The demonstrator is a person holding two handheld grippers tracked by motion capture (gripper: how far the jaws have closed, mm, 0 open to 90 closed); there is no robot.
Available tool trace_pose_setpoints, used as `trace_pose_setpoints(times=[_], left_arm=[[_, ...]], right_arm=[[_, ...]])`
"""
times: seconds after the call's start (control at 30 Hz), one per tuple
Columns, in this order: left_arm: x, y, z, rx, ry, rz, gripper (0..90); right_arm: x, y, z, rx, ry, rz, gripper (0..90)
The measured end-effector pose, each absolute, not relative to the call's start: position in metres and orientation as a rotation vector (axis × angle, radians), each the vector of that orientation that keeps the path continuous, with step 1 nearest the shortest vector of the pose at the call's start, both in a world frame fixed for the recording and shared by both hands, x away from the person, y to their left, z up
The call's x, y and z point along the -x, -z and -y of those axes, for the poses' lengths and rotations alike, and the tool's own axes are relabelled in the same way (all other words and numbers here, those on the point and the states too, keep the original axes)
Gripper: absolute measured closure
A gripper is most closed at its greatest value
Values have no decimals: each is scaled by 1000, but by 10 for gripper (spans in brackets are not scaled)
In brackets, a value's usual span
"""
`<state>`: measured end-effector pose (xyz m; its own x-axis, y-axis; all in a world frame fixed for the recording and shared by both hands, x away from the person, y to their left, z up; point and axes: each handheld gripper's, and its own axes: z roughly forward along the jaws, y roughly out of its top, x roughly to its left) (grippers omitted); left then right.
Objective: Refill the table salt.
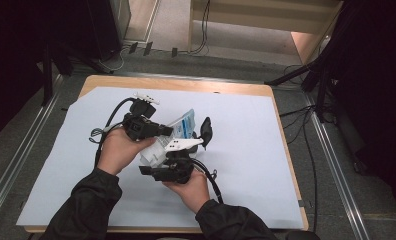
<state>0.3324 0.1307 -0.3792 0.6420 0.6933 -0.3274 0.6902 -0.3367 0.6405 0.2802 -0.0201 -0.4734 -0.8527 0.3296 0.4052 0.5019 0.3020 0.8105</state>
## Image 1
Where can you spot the black tape piece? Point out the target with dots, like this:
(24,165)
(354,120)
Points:
(301,203)

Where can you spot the white and blue refill pouch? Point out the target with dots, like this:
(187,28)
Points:
(151,155)

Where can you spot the black curtain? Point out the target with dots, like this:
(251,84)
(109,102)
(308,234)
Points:
(379,83)
(16,50)

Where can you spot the glass jar with black lid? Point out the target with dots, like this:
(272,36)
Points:
(206,130)

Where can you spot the wooden table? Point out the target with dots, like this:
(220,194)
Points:
(186,85)

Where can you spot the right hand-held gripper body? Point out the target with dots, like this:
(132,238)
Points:
(177,168)

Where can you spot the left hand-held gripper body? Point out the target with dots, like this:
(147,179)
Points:
(139,128)

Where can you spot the person's right hand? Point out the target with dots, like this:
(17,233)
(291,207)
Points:
(194,193)

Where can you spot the light wooden shelf unit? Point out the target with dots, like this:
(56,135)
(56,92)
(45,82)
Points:
(252,16)

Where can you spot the metal floor rail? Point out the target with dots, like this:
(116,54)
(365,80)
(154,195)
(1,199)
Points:
(339,180)
(186,76)
(16,160)

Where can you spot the person's left hand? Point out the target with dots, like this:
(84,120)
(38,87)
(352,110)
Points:
(119,151)

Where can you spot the grey cabinet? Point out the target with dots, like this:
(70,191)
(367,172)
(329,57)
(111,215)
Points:
(121,16)

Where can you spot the black tripod stand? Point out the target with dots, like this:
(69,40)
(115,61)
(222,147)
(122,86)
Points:
(287,76)
(47,76)

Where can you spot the small black block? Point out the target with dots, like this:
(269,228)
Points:
(174,52)
(133,47)
(148,48)

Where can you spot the white paper sheet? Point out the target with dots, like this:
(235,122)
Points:
(246,133)

